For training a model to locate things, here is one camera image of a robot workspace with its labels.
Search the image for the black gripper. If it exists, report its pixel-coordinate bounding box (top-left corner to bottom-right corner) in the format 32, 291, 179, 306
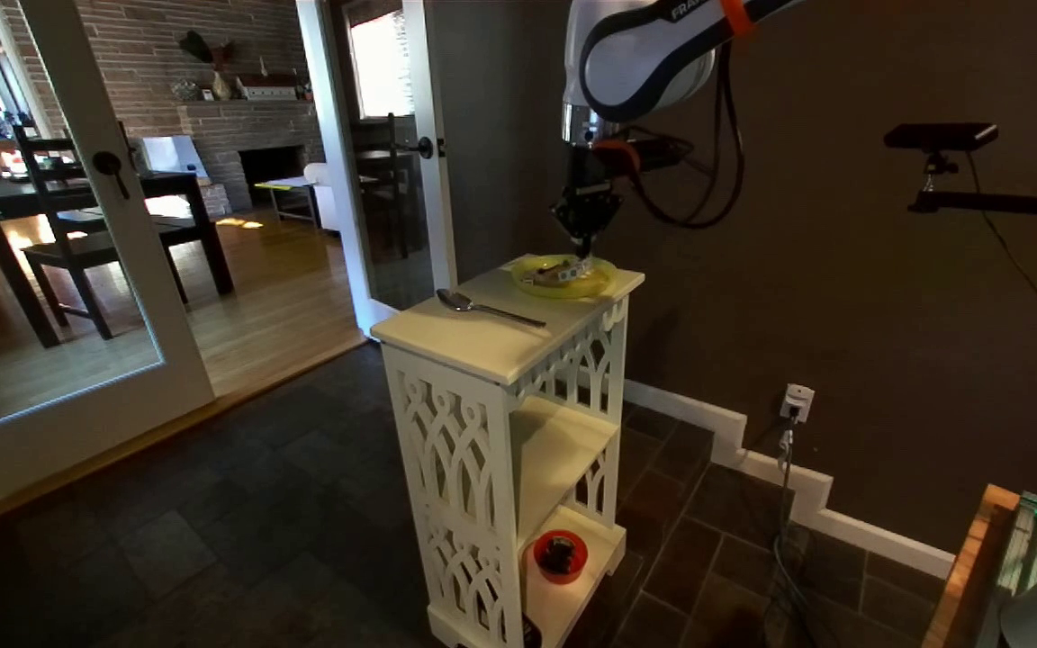
552, 144, 621, 260

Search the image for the clear plastic bag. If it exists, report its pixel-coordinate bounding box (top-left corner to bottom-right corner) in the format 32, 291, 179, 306
529, 254, 593, 289

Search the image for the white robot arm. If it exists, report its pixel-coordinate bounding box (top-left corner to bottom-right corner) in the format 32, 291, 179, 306
555, 0, 797, 260

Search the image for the dark food on plate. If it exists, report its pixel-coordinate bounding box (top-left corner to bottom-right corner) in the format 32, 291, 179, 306
532, 261, 580, 289

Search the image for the yellow plate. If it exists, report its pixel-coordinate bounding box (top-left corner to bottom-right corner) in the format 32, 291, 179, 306
503, 254, 617, 300

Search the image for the white lattice shelf unit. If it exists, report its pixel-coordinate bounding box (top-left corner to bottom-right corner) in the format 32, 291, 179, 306
376, 261, 642, 648

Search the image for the silver spoon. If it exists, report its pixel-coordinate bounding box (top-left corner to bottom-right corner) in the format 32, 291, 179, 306
437, 289, 549, 327

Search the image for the brick fireplace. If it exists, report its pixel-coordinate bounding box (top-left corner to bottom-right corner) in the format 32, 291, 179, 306
178, 100, 320, 213

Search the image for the orange bowl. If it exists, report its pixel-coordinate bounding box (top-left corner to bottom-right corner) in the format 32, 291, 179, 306
529, 529, 588, 584

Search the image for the dark wooden chair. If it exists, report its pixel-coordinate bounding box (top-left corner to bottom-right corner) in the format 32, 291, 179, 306
13, 124, 120, 338

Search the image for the white french door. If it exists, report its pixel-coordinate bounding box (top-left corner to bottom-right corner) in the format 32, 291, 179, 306
0, 0, 211, 513

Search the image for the wooden crate box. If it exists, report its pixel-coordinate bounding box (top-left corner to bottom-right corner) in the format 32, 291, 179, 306
923, 487, 1037, 648

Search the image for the dark dining table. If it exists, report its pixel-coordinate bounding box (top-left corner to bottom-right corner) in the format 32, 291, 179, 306
0, 166, 238, 352

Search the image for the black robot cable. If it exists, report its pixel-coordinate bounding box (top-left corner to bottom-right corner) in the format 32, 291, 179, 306
612, 31, 754, 232

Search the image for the white wall outlet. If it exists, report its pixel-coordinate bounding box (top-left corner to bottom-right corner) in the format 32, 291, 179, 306
780, 380, 814, 424

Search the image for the black camera on mount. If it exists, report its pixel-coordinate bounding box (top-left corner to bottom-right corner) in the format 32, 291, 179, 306
883, 121, 999, 151

